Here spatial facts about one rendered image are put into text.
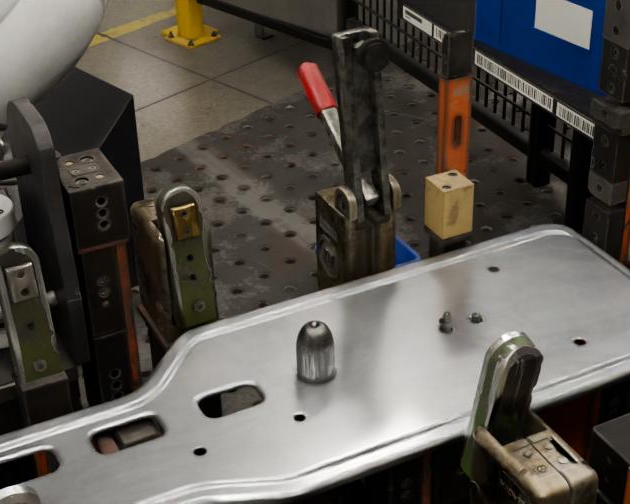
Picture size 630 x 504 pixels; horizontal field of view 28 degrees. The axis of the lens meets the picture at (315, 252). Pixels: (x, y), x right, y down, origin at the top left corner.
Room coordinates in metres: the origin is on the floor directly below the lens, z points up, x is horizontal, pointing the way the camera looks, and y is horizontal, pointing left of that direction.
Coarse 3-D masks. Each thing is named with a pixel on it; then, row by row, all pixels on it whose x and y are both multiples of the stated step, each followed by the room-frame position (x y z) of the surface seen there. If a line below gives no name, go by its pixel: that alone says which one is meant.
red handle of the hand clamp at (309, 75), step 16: (304, 64) 1.11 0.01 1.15; (304, 80) 1.10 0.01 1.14; (320, 80) 1.10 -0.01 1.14; (320, 96) 1.08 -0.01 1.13; (320, 112) 1.07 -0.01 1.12; (336, 112) 1.07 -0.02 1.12; (336, 128) 1.06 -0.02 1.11; (336, 144) 1.04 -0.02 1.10; (368, 176) 1.02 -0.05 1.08; (368, 192) 1.00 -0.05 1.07
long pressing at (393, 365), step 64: (448, 256) 0.99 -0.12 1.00; (512, 256) 0.99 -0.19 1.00; (576, 256) 0.99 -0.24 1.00; (256, 320) 0.90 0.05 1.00; (320, 320) 0.90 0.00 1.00; (384, 320) 0.90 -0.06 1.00; (512, 320) 0.89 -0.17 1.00; (576, 320) 0.89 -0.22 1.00; (192, 384) 0.81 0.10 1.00; (256, 384) 0.81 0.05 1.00; (320, 384) 0.81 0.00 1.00; (384, 384) 0.81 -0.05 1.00; (448, 384) 0.80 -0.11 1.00; (576, 384) 0.80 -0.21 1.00; (0, 448) 0.74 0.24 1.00; (64, 448) 0.74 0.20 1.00; (128, 448) 0.74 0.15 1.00; (192, 448) 0.73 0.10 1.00; (256, 448) 0.73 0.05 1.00; (320, 448) 0.73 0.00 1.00; (384, 448) 0.73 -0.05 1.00
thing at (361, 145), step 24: (336, 48) 1.02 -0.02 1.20; (360, 48) 0.99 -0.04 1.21; (384, 48) 1.00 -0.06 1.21; (336, 72) 1.02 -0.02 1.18; (360, 72) 1.02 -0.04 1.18; (360, 96) 1.02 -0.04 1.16; (360, 120) 1.02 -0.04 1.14; (384, 120) 1.01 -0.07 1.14; (360, 144) 1.01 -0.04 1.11; (384, 144) 1.01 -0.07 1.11; (360, 168) 1.00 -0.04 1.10; (384, 168) 1.01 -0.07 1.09; (360, 192) 0.99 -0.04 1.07; (384, 192) 1.00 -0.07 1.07; (360, 216) 0.99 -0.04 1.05
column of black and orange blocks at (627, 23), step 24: (624, 0) 1.14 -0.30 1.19; (624, 24) 1.14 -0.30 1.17; (624, 48) 1.14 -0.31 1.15; (600, 72) 1.17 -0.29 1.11; (624, 72) 1.14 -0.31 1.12; (600, 96) 1.17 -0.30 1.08; (624, 96) 1.13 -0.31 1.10; (600, 120) 1.16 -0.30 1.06; (624, 120) 1.13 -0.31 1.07; (600, 144) 1.16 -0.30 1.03; (624, 144) 1.14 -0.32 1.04; (600, 168) 1.15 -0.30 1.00; (624, 168) 1.14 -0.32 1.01; (600, 192) 1.15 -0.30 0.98; (624, 192) 1.14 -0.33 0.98; (600, 216) 1.14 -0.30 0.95; (624, 216) 1.14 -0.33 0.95; (600, 240) 1.14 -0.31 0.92; (624, 240) 1.14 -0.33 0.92; (624, 264) 1.14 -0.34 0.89
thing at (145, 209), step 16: (144, 208) 0.98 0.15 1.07; (144, 224) 0.96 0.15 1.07; (144, 240) 0.96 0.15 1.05; (160, 240) 0.93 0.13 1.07; (208, 240) 0.95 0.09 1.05; (144, 256) 0.96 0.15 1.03; (160, 256) 0.93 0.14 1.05; (144, 272) 0.99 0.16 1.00; (160, 272) 0.93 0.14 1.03; (144, 288) 0.98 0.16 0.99; (160, 288) 0.93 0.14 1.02; (144, 304) 0.98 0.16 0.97; (160, 304) 0.94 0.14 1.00; (144, 320) 0.98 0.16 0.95; (160, 320) 0.94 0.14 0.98; (160, 336) 0.94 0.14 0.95; (176, 336) 0.93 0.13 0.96; (160, 352) 0.96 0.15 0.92; (208, 400) 0.94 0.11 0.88; (208, 416) 0.94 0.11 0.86; (160, 432) 0.99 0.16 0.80
